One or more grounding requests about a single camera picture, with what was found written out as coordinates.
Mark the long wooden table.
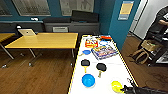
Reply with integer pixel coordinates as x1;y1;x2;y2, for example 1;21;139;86
0;32;16;61
4;31;80;68

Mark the black wheeled cart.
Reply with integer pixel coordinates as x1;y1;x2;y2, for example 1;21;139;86
145;19;168;67

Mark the yellow bowl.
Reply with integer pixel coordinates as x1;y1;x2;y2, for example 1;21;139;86
110;79;125;94

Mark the red flat item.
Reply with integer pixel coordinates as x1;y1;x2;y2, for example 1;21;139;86
99;35;112;41

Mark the brown cardboard box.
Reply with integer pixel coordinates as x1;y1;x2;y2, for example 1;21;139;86
141;39;161;53

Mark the orange snack pack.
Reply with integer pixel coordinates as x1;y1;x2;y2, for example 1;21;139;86
84;37;100;49

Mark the white table with dishes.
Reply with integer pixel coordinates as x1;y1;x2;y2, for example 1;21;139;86
67;34;140;94

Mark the yellow wall sign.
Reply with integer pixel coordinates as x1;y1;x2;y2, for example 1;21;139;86
117;0;135;22

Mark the colourful game box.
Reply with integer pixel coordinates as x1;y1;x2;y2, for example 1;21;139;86
91;45;120;61

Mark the small blue item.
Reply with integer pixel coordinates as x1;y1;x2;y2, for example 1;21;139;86
98;39;111;47

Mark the large wall window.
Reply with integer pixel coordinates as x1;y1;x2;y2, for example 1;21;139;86
11;0;52;17
0;0;13;17
59;0;96;16

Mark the blue table tennis paddle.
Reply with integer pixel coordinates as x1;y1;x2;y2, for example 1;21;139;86
79;49;92;57

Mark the person in dark shirt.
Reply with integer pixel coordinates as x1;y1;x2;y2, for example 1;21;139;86
151;5;168;35

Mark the white laptop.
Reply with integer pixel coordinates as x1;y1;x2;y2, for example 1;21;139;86
17;28;38;37

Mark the blue bowl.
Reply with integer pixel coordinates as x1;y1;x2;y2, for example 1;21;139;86
81;73;97;89

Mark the black sofa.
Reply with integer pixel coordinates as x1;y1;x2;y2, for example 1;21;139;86
0;9;101;35

